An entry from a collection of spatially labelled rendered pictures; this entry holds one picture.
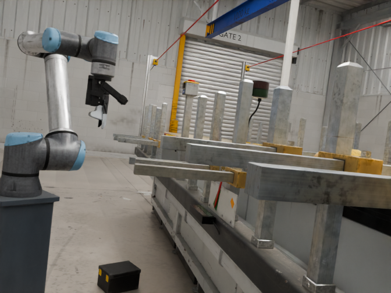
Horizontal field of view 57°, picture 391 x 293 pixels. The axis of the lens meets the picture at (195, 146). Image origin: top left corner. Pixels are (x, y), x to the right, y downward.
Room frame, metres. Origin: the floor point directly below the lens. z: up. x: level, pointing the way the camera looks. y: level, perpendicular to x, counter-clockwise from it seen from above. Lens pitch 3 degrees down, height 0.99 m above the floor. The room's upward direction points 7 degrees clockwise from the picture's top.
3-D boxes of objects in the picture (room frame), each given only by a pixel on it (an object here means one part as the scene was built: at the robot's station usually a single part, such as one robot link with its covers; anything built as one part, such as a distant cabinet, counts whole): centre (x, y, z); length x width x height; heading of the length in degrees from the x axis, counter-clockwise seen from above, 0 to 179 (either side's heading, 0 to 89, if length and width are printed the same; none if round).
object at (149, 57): (3.89, 0.57, 1.20); 0.15 x 0.12 x 1.00; 15
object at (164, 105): (2.61, 0.26, 0.90); 0.03 x 0.03 x 0.48; 15
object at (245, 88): (1.17, -0.14, 0.92); 0.03 x 0.03 x 0.48; 15
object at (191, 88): (1.90, 0.06, 1.18); 0.07 x 0.07 x 0.08; 15
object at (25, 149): (1.59, 0.75, 0.79); 0.17 x 0.15 x 0.18; 128
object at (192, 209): (1.22, -0.06, 0.68); 0.22 x 0.05 x 0.05; 15
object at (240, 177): (1.15, -0.15, 0.85); 0.13 x 0.06 x 0.05; 15
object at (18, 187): (1.59, 0.76, 0.65); 0.19 x 0.19 x 0.10
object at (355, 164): (0.66, -0.28, 0.95); 0.13 x 0.06 x 0.05; 15
